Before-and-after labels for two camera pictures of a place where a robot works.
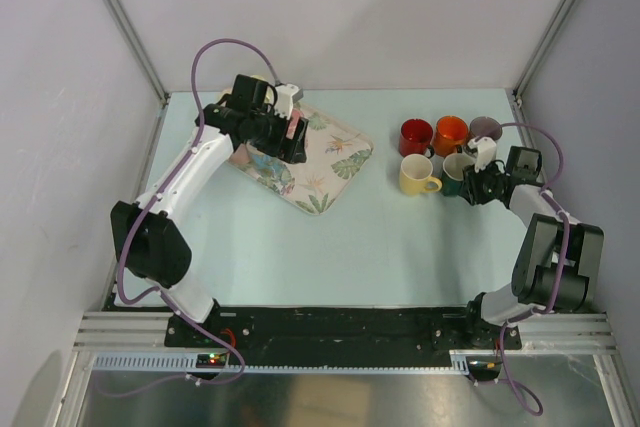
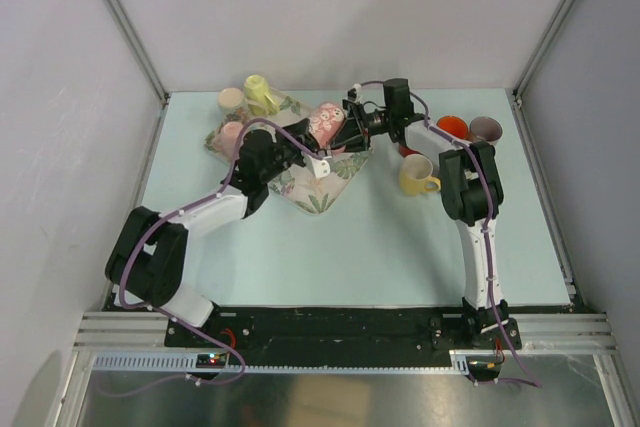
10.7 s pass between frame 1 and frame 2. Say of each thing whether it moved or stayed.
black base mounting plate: stayed
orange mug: stayed
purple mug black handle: stayed
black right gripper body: moved
